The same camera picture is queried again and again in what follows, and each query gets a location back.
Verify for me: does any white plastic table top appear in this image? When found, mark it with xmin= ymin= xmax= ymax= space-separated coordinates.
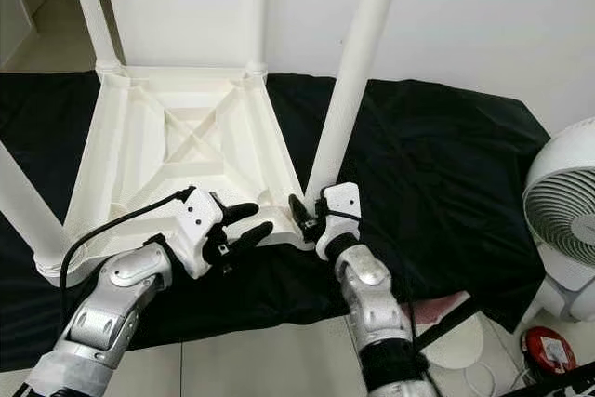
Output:
xmin=37 ymin=64 xmax=317 ymax=287

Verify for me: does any pink fabric piece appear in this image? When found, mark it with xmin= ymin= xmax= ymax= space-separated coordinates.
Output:
xmin=413 ymin=292 xmax=472 ymax=320

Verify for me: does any black table cloth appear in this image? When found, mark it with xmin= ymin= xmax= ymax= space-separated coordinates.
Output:
xmin=0 ymin=72 xmax=554 ymax=370

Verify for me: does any red black round device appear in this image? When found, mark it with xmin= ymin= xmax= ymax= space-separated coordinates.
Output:
xmin=522 ymin=324 xmax=579 ymax=377

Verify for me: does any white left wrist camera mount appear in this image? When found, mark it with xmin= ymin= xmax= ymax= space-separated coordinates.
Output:
xmin=175 ymin=188 xmax=227 ymax=280

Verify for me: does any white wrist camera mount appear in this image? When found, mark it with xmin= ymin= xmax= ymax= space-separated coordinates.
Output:
xmin=175 ymin=188 xmax=227 ymax=280
xmin=316 ymin=181 xmax=364 ymax=261

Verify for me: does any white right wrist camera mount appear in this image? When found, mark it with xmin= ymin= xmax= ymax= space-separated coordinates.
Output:
xmin=316 ymin=181 xmax=364 ymax=261

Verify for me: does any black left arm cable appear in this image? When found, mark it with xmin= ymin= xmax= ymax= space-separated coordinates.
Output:
xmin=59 ymin=185 xmax=197 ymax=307

